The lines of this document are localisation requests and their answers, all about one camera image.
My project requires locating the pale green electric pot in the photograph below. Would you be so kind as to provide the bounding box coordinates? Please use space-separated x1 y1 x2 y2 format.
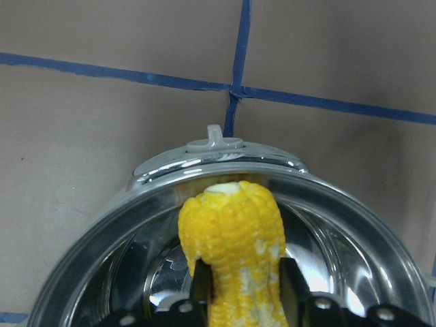
27 125 435 326

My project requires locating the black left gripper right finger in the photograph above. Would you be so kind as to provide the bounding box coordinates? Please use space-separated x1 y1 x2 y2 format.
279 258 310 307

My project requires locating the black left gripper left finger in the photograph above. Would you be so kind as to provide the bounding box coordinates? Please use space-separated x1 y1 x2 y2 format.
189 259 213 305

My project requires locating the yellow corn cob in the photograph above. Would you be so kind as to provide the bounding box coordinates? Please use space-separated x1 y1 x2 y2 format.
178 181 287 326

